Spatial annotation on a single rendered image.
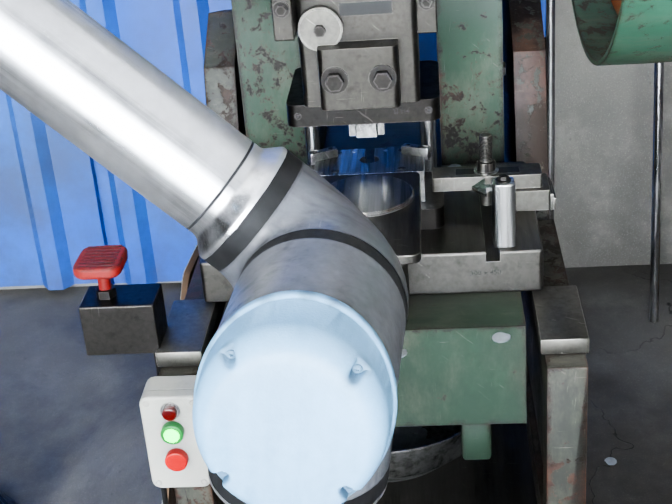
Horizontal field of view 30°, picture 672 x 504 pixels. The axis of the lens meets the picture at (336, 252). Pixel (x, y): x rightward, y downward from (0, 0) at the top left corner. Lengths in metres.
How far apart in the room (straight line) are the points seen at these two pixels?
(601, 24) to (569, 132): 1.23
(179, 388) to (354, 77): 0.44
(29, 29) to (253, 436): 0.30
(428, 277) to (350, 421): 0.94
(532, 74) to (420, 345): 0.55
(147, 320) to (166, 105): 0.77
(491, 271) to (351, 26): 0.36
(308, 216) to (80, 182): 2.27
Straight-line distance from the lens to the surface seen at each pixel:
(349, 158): 1.74
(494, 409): 1.64
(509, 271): 1.64
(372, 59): 1.57
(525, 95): 1.97
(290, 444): 0.72
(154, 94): 0.84
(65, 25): 0.84
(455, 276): 1.64
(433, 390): 1.63
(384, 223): 1.54
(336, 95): 1.58
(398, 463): 1.79
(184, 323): 1.65
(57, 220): 3.12
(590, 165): 3.01
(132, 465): 2.53
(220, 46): 2.01
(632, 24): 1.39
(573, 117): 2.96
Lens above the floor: 1.44
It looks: 26 degrees down
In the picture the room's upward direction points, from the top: 5 degrees counter-clockwise
